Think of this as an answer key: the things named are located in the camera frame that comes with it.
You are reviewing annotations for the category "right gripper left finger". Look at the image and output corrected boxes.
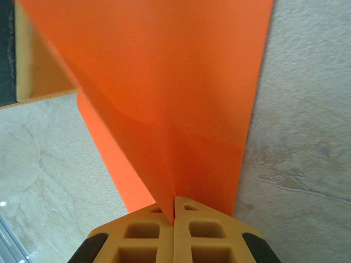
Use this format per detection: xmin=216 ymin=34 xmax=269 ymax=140
xmin=70 ymin=204 xmax=176 ymax=263

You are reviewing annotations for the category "aluminium side rail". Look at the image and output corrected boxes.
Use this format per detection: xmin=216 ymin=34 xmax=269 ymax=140
xmin=0 ymin=213 xmax=30 ymax=263

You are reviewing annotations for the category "orange paper sheet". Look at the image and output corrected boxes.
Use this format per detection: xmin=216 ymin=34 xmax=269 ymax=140
xmin=20 ymin=0 xmax=275 ymax=227

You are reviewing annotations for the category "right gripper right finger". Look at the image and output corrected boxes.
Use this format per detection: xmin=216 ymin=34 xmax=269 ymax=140
xmin=174 ymin=196 xmax=281 ymax=263

